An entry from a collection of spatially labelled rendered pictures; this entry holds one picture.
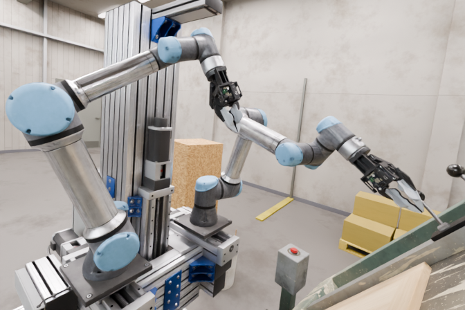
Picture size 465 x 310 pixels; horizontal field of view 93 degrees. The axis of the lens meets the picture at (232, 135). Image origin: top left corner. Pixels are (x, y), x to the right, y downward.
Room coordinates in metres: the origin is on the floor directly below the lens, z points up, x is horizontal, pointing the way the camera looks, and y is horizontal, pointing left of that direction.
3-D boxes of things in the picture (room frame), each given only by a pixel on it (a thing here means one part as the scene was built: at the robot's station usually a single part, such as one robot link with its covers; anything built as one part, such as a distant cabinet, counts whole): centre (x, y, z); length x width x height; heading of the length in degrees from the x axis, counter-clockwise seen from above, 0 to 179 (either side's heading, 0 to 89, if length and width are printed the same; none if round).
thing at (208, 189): (1.15, 0.11, 1.20); 0.13 x 0.12 x 0.14; 127
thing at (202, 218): (1.14, 0.11, 1.09); 0.15 x 0.15 x 0.10
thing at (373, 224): (2.68, -2.15, 0.32); 1.13 x 0.78 x 0.65; 54
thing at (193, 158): (2.61, 0.42, 0.63); 0.50 x 0.42 x 1.25; 136
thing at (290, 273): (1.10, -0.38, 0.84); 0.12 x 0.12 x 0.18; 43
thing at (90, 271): (0.74, 0.40, 1.09); 0.15 x 0.15 x 0.10
